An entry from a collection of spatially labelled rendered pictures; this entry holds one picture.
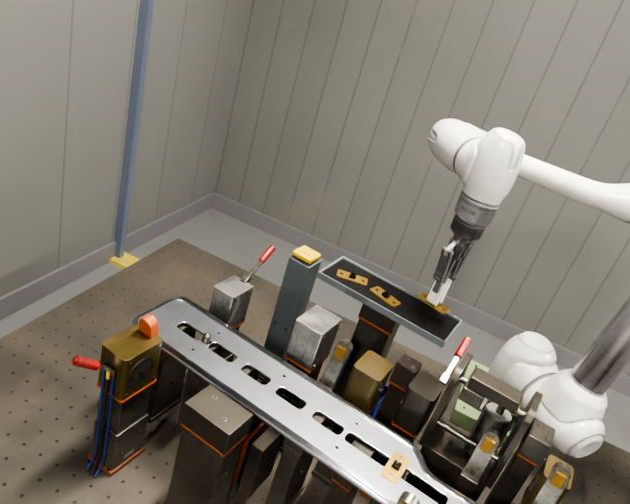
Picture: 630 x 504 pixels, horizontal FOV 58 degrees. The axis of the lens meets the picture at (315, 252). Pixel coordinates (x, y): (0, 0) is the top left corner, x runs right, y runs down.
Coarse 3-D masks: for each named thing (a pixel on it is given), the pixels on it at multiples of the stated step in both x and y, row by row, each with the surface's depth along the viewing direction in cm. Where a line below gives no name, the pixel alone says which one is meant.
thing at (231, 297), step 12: (216, 288) 148; (228, 288) 150; (240, 288) 151; (252, 288) 153; (216, 300) 150; (228, 300) 147; (240, 300) 150; (216, 312) 151; (228, 312) 149; (240, 312) 154; (240, 324) 157; (228, 360) 162
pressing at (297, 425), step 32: (160, 320) 141; (192, 320) 144; (192, 352) 134; (256, 352) 140; (224, 384) 128; (256, 384) 130; (288, 384) 133; (320, 384) 135; (256, 416) 123; (288, 416) 124; (352, 416) 129; (320, 448) 119; (352, 448) 121; (384, 448) 124; (416, 448) 126; (352, 480) 114; (384, 480) 116
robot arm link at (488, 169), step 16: (496, 128) 122; (464, 144) 129; (480, 144) 123; (496, 144) 120; (512, 144) 119; (464, 160) 127; (480, 160) 122; (496, 160) 120; (512, 160) 120; (464, 176) 126; (480, 176) 122; (496, 176) 121; (512, 176) 122; (464, 192) 127; (480, 192) 124; (496, 192) 123
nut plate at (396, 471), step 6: (396, 456) 122; (402, 456) 122; (390, 462) 120; (402, 462) 121; (408, 462) 121; (384, 468) 118; (390, 468) 119; (396, 468) 119; (402, 468) 120; (384, 474) 117; (390, 474) 118; (396, 474) 118; (390, 480) 116; (396, 480) 116
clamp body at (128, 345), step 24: (120, 336) 123; (144, 336) 125; (120, 360) 118; (144, 360) 123; (120, 384) 120; (144, 384) 127; (120, 408) 125; (144, 408) 134; (96, 432) 132; (120, 432) 130; (144, 432) 138; (96, 456) 135; (120, 456) 134
